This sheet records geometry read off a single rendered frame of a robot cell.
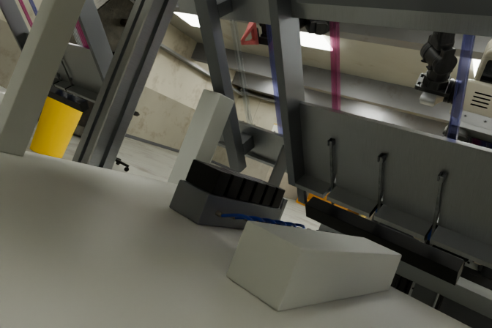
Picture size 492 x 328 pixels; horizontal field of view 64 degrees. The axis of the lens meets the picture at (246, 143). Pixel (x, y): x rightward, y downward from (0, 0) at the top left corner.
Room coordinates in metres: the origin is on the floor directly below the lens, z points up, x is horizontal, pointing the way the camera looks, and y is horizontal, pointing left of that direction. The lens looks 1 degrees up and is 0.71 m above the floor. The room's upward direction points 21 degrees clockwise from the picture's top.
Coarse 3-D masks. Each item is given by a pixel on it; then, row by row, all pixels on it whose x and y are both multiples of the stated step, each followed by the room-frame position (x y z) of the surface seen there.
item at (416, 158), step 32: (320, 128) 0.83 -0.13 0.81; (352, 128) 0.77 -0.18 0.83; (384, 128) 0.72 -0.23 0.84; (320, 160) 0.88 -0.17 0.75; (352, 160) 0.82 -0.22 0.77; (384, 160) 0.75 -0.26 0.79; (416, 160) 0.71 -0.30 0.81; (448, 160) 0.67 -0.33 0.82; (480, 160) 0.63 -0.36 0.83; (352, 192) 0.86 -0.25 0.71; (384, 192) 0.80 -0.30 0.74; (416, 192) 0.75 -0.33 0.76; (448, 192) 0.70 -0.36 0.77; (480, 192) 0.66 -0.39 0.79; (448, 224) 0.74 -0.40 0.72; (480, 224) 0.69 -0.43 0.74
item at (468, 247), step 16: (304, 176) 0.93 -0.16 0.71; (320, 192) 0.88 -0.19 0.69; (336, 192) 0.87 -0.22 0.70; (352, 208) 0.83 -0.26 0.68; (368, 208) 0.82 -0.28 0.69; (384, 208) 0.81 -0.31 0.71; (400, 224) 0.77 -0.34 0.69; (416, 224) 0.76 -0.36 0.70; (432, 224) 0.76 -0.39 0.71; (432, 240) 0.73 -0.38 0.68; (448, 240) 0.72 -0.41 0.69; (464, 240) 0.72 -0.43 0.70; (464, 256) 0.70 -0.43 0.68; (480, 256) 0.68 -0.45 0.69
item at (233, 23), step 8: (232, 24) 0.95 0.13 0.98; (232, 32) 0.96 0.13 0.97; (240, 48) 0.98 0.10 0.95; (240, 56) 0.99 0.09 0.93; (240, 64) 1.00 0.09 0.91; (240, 72) 1.02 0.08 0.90; (240, 80) 1.04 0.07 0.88; (248, 104) 1.08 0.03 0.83; (248, 112) 1.09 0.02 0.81; (248, 120) 1.11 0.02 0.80
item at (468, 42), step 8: (464, 40) 0.57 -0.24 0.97; (472, 40) 0.56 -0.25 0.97; (464, 48) 0.57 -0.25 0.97; (472, 48) 0.57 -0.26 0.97; (464, 56) 0.58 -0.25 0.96; (464, 64) 0.58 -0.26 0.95; (464, 72) 0.59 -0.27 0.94; (456, 80) 0.60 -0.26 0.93; (464, 80) 0.59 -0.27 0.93; (456, 88) 0.61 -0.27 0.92; (464, 88) 0.60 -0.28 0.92; (456, 96) 0.61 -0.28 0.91; (464, 96) 0.61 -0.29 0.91; (456, 104) 0.62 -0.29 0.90; (456, 112) 0.63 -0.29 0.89; (456, 120) 0.63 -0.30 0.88; (456, 128) 0.64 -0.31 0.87; (448, 136) 0.66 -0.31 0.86; (456, 136) 0.65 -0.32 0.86
